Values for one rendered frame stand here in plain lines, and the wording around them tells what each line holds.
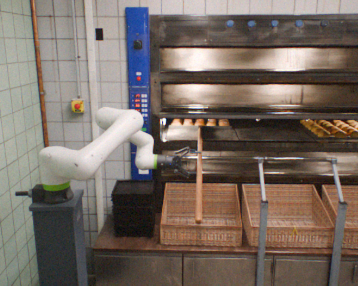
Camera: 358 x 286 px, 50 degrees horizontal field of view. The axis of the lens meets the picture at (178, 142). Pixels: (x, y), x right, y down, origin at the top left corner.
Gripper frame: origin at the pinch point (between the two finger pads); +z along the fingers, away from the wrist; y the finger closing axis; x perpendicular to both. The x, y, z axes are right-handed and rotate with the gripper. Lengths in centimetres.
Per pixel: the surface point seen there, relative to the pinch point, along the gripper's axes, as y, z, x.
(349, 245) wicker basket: 59, 101, -8
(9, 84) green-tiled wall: -46, -119, -7
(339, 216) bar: 32, 87, 3
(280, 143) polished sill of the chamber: 2, 62, -56
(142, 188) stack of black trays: 29, -40, -28
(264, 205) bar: 26.0, 40.9, 4.2
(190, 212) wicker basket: 55, -6, -46
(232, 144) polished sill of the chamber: 3, 25, -55
